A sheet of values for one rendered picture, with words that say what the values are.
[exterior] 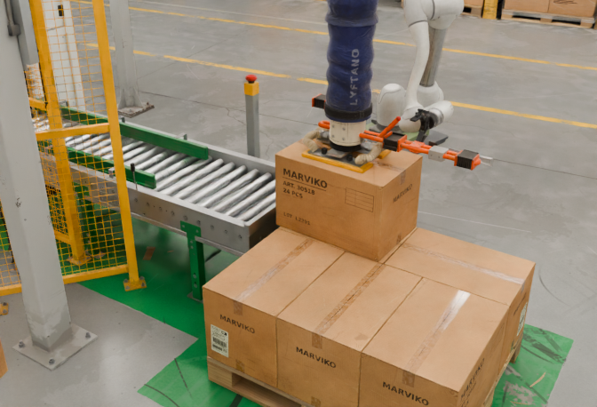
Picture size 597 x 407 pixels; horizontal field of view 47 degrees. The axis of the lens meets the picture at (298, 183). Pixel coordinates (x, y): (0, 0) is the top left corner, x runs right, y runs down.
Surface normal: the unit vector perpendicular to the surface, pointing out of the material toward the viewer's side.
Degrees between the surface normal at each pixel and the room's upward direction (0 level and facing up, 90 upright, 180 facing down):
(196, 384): 0
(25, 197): 89
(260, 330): 90
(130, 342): 0
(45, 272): 90
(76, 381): 0
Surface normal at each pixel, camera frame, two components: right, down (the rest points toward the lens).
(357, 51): 0.25, 0.25
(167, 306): 0.00, -0.89
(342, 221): -0.58, 0.37
